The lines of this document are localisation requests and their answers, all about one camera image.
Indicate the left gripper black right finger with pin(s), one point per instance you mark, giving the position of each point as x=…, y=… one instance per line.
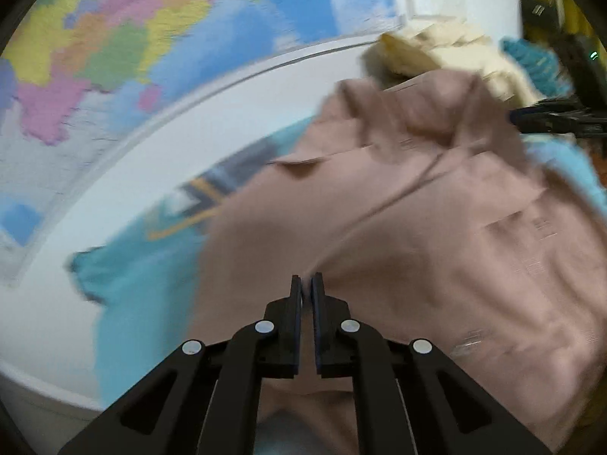
x=410, y=398

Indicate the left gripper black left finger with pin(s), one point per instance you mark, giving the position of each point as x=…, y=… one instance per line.
x=202, y=399

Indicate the pink zip jacket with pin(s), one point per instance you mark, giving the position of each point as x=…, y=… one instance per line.
x=421, y=209

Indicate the teal patterned bed sheet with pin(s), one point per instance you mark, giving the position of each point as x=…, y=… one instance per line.
x=145, y=278

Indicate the cream yellow garment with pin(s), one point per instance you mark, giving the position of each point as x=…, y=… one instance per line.
x=455, y=45

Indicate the white wall switch panel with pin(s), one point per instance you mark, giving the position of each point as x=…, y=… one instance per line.
x=436, y=9

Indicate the colourful wall map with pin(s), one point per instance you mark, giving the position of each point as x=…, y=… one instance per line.
x=80, y=75

